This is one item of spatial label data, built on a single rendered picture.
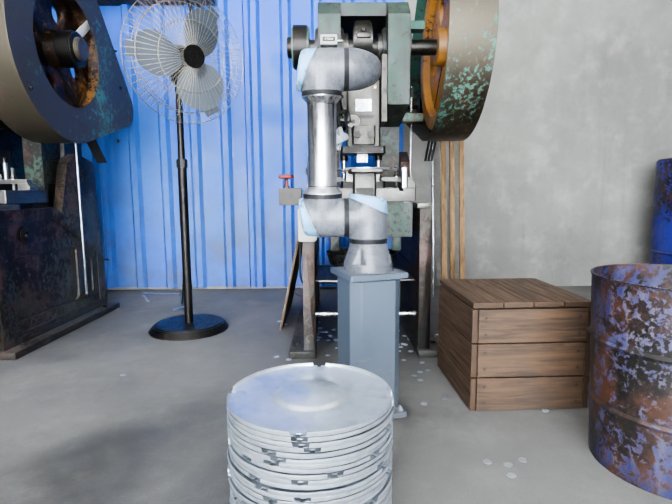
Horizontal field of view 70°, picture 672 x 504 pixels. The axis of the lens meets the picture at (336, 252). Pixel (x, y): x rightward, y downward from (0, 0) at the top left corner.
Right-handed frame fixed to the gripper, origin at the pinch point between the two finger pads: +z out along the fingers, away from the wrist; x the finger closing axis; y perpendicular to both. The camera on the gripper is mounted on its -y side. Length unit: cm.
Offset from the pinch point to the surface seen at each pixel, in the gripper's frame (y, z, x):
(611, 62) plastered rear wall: 49, 9, 242
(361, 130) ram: -1.0, -2.4, 19.1
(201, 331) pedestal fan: -65, 71, -51
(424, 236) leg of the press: 30, 41, 7
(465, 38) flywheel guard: 45, -29, 31
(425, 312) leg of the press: 30, 71, -2
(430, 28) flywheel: 3, -37, 84
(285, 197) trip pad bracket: -15.4, 14.3, -20.6
